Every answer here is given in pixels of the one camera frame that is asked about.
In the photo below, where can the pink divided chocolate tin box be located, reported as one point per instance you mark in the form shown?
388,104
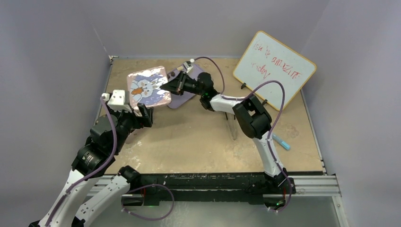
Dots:
133,137

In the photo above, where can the yellow framed whiteboard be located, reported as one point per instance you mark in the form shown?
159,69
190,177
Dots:
274,71

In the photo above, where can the metal tongs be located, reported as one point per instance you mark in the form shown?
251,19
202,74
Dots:
231,122

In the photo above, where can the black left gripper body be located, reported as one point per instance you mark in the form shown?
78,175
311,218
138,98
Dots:
136,121

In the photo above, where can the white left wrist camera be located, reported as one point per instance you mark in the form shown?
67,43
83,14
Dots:
118,100

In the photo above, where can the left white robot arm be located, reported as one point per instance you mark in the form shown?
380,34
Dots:
106,139

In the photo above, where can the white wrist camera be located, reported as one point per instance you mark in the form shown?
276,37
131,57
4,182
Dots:
188,66
118,100

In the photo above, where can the light blue marker pen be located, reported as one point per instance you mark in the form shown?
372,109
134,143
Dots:
281,142

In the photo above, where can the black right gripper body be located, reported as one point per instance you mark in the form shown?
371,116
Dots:
189,85

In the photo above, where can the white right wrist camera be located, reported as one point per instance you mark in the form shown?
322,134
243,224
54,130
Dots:
188,66

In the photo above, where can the silver square tin lid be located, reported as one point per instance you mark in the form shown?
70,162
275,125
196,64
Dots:
145,88

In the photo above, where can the aluminium frame rail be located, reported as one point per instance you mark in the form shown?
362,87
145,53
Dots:
304,185

